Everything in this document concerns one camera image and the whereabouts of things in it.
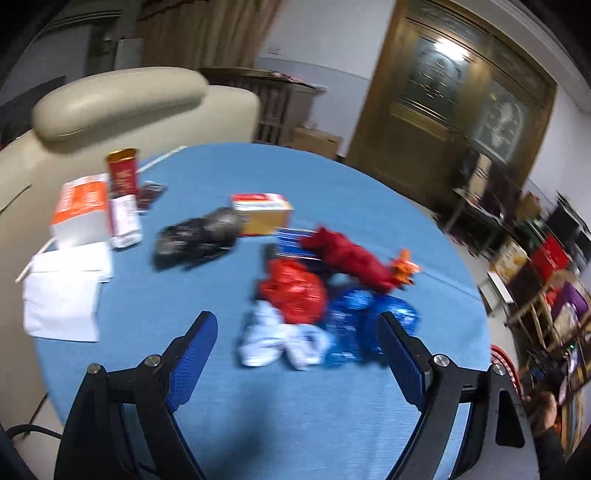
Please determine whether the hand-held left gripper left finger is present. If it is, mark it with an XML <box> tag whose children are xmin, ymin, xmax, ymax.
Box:
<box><xmin>54</xmin><ymin>311</ymin><xmax>219</xmax><ymax>480</ymax></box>

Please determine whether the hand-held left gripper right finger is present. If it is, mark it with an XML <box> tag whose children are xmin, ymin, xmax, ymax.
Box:
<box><xmin>378</xmin><ymin>311</ymin><xmax>541</xmax><ymax>480</ymax></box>

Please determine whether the red plastic basket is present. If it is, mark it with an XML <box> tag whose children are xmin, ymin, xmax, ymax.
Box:
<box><xmin>489</xmin><ymin>344</ymin><xmax>525</xmax><ymax>398</ymax></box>

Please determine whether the blue plastic wrapper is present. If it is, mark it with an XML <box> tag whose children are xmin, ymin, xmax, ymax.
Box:
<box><xmin>323</xmin><ymin>286</ymin><xmax>422</xmax><ymax>367</ymax></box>

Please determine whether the white plastic bag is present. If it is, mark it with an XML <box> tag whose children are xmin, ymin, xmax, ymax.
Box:
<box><xmin>238</xmin><ymin>300</ymin><xmax>331</xmax><ymax>372</ymax></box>

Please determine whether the dark red plastic bag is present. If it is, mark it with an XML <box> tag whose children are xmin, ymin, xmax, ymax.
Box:
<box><xmin>300</xmin><ymin>225</ymin><xmax>398</xmax><ymax>294</ymax></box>

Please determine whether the bright red plastic bag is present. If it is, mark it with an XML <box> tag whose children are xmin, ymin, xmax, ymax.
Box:
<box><xmin>259</xmin><ymin>258</ymin><xmax>328</xmax><ymax>324</ymax></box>

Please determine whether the black plastic bag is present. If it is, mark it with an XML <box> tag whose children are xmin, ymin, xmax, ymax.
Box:
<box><xmin>152</xmin><ymin>207</ymin><xmax>245</xmax><ymax>272</ymax></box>

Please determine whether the blue striped packet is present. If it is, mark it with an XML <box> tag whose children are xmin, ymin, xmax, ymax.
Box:
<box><xmin>276</xmin><ymin>227</ymin><xmax>324</xmax><ymax>259</ymax></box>

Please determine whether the person's right forearm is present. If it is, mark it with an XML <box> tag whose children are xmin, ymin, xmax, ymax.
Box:
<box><xmin>536</xmin><ymin>427</ymin><xmax>571</xmax><ymax>480</ymax></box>

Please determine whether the person's right hand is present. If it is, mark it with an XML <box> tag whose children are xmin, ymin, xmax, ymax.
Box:
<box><xmin>529</xmin><ymin>392</ymin><xmax>560</xmax><ymax>437</ymax></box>

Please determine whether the purple bag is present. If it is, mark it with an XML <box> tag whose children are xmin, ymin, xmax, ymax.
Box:
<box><xmin>551</xmin><ymin>281</ymin><xmax>589</xmax><ymax>324</ymax></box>

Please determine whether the orange wrapper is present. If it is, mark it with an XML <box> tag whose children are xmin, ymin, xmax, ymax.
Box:
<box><xmin>390</xmin><ymin>249</ymin><xmax>422</xmax><ymax>289</ymax></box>

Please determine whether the white step stool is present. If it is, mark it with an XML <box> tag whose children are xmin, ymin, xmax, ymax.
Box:
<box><xmin>480</xmin><ymin>270</ymin><xmax>513</xmax><ymax>317</ymax></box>

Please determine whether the red gift box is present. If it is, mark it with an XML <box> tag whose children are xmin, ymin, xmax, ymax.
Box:
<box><xmin>531</xmin><ymin>235</ymin><xmax>571</xmax><ymax>282</ymax></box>

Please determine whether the blue tablecloth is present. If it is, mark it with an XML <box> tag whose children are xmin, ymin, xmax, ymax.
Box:
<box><xmin>34</xmin><ymin>143</ymin><xmax>492</xmax><ymax>480</ymax></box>

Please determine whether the yellow printed cardboard box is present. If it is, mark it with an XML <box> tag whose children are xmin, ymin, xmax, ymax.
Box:
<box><xmin>492</xmin><ymin>240</ymin><xmax>527</xmax><ymax>282</ymax></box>

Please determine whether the white paper napkin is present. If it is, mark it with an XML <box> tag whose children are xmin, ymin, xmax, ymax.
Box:
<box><xmin>23</xmin><ymin>270</ymin><xmax>102</xmax><ymax>342</ymax></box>
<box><xmin>32</xmin><ymin>241</ymin><xmax>114</xmax><ymax>283</ymax></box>

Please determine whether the small white and red box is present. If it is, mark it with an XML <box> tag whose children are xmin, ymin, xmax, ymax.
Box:
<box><xmin>108</xmin><ymin>195</ymin><xmax>143</xmax><ymax>250</ymax></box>

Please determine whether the cardboard box with red top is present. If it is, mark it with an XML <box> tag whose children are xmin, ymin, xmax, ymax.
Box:
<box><xmin>231</xmin><ymin>192</ymin><xmax>295</xmax><ymax>237</ymax></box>

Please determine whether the dark foil packet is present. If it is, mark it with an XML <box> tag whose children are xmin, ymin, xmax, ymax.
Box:
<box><xmin>137</xmin><ymin>181</ymin><xmax>168</xmax><ymax>214</ymax></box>

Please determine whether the thin wooden stick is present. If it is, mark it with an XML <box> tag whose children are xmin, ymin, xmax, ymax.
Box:
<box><xmin>15</xmin><ymin>242</ymin><xmax>49</xmax><ymax>283</ymax></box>

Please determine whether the orange and white box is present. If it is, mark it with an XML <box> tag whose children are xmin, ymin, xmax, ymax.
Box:
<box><xmin>50</xmin><ymin>174</ymin><xmax>113</xmax><ymax>250</ymax></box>

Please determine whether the red paper cup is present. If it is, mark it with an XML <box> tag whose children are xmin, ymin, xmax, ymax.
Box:
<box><xmin>106</xmin><ymin>148</ymin><xmax>140</xmax><ymax>197</ymax></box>

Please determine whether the brown cardboard box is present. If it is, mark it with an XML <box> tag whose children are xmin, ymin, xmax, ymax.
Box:
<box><xmin>291</xmin><ymin>127</ymin><xmax>342</xmax><ymax>160</ymax></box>

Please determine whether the wooden double door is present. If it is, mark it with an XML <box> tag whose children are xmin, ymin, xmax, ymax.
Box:
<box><xmin>346</xmin><ymin>0</ymin><xmax>557</xmax><ymax>208</ymax></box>

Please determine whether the wooden radiator cover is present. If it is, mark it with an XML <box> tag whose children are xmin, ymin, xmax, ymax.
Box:
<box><xmin>201</xmin><ymin>67</ymin><xmax>324</xmax><ymax>146</ymax></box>

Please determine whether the beige leather sofa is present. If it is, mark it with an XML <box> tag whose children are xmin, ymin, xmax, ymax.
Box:
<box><xmin>0</xmin><ymin>67</ymin><xmax>262</xmax><ymax>430</ymax></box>

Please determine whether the beige curtain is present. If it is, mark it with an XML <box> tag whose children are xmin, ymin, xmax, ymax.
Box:
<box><xmin>136</xmin><ymin>0</ymin><xmax>282</xmax><ymax>70</ymax></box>

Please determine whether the metal frame chair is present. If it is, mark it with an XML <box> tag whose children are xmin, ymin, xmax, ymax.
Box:
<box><xmin>443</xmin><ymin>148</ymin><xmax>509</xmax><ymax>250</ymax></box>

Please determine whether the black cable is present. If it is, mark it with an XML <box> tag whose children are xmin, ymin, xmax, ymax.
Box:
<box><xmin>4</xmin><ymin>424</ymin><xmax>63</xmax><ymax>441</ymax></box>

